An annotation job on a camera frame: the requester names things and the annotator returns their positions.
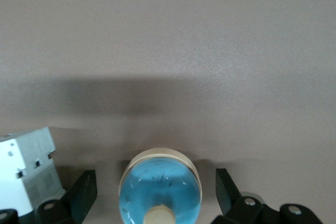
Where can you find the white circuit breaker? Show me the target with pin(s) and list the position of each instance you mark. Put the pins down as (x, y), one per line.
(15, 171)

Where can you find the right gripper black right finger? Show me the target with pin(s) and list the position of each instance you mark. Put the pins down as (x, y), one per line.
(231, 200)

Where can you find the brown leather table mat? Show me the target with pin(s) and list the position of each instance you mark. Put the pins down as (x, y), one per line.
(168, 37)

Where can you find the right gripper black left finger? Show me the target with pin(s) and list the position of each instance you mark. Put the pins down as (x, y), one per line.
(78, 195)

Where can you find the blue dome call bell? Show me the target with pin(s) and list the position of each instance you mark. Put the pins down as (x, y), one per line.
(157, 184)

